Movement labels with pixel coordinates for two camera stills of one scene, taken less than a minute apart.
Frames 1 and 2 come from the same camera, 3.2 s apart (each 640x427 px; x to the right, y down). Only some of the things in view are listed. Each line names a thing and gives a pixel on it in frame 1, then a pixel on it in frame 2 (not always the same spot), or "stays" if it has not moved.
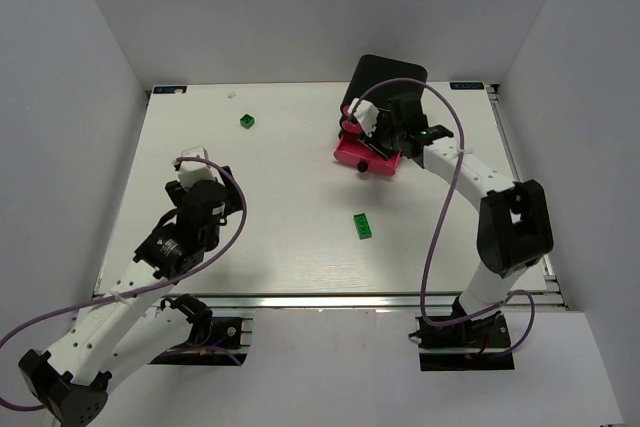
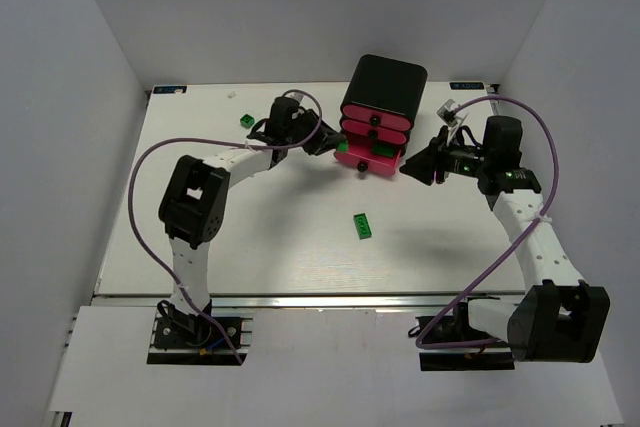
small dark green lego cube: (247, 121) stays
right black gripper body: (379, 144) -> (439, 162)
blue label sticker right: (466, 85) stays
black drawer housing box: (372, 70) stays
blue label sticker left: (169, 89) stays
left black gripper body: (230, 189) -> (314, 132)
